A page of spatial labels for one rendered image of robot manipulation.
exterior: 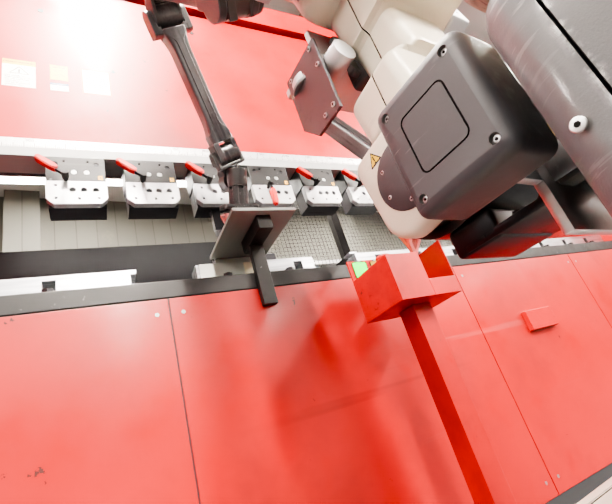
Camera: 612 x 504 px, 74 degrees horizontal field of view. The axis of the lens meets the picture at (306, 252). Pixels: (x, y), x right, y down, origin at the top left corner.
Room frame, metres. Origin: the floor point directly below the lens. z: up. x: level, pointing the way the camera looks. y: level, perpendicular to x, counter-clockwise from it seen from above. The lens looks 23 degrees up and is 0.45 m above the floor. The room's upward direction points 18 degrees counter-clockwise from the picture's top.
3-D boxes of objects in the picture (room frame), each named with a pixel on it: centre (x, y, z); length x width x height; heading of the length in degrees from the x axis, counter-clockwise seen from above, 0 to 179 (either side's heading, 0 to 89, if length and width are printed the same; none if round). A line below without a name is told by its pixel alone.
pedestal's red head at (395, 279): (1.04, -0.22, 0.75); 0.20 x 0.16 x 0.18; 122
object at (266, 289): (0.99, 0.12, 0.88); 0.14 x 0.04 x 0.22; 32
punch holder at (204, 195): (1.13, 0.23, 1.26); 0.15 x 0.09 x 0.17; 122
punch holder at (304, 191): (1.34, -0.11, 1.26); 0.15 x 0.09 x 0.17; 122
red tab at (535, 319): (1.55, -0.74, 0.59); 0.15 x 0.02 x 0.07; 122
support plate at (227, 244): (1.02, 0.14, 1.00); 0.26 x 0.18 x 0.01; 32
